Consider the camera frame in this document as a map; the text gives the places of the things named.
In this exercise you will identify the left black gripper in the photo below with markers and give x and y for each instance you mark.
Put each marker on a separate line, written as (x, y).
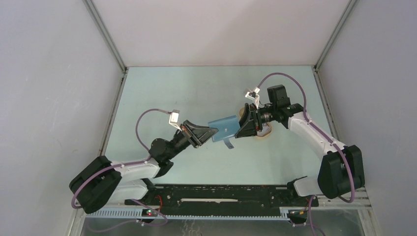
(193, 133)

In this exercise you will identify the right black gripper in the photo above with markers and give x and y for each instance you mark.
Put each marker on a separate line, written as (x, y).
(254, 124)

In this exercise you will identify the blue leather card holder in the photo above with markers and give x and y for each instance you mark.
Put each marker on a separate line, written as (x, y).
(227, 128)

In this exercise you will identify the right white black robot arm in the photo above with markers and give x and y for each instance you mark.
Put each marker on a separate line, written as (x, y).
(341, 170)

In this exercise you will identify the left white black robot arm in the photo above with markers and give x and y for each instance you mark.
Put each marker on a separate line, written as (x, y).
(103, 181)

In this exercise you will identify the oval wooden tray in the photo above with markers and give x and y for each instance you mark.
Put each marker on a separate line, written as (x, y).
(265, 135)

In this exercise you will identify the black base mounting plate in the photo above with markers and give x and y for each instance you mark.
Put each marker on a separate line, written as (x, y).
(222, 200)

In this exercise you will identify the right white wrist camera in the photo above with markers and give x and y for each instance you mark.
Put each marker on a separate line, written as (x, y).
(253, 95)

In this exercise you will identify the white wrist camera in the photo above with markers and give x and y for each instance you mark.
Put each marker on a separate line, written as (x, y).
(253, 95)
(174, 119)

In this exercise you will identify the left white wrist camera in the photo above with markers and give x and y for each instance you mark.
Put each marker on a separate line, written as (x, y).
(174, 119)

